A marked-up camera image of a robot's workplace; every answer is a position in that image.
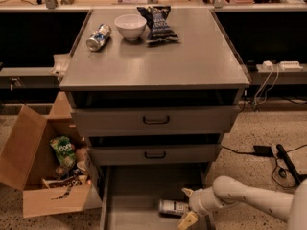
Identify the grey drawer cabinet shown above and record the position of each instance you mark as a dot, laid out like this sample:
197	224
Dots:
198	70

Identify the silver blue soda can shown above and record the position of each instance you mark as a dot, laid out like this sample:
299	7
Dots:
98	38

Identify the black power adapter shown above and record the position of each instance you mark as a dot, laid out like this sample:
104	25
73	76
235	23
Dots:
264	151

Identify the grey bottom drawer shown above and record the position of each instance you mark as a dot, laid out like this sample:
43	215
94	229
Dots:
132	194

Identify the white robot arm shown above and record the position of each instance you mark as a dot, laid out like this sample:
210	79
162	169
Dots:
226	191

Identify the green snack bag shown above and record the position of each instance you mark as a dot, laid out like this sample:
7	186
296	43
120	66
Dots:
64	151

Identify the grey top drawer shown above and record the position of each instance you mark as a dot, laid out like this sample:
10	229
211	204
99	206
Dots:
154	121

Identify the blue chip bag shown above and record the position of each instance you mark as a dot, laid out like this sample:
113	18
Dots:
156	20

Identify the white power strip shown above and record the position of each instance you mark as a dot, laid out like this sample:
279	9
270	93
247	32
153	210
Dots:
290	65

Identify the grey drawer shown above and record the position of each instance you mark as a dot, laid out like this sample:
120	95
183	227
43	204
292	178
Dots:
118	156
154	121
132	194

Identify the grey middle drawer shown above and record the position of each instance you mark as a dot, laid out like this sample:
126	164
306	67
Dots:
118	156

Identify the white bowl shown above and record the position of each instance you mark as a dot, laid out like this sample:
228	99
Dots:
130	26

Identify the brown cardboard box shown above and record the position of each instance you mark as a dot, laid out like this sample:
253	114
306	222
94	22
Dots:
27	160

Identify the black bar on floor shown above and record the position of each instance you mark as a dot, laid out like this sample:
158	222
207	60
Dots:
298	178

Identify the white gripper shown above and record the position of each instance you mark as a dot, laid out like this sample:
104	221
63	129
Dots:
197	201

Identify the white plug adapter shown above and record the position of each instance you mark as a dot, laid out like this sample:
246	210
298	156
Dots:
267	65

